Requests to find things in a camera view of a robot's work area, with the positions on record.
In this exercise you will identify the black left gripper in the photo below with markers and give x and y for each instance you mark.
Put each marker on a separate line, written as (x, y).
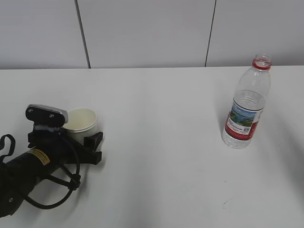
(66, 149)

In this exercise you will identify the white paper cup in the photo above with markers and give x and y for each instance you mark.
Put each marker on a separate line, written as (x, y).
(82, 122)

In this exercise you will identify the clear plastic water bottle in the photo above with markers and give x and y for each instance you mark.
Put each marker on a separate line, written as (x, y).
(248, 103)

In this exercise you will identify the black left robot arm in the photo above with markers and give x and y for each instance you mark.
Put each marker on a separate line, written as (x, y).
(51, 156)

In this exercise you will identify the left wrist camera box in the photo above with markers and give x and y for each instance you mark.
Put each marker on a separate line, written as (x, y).
(46, 117)

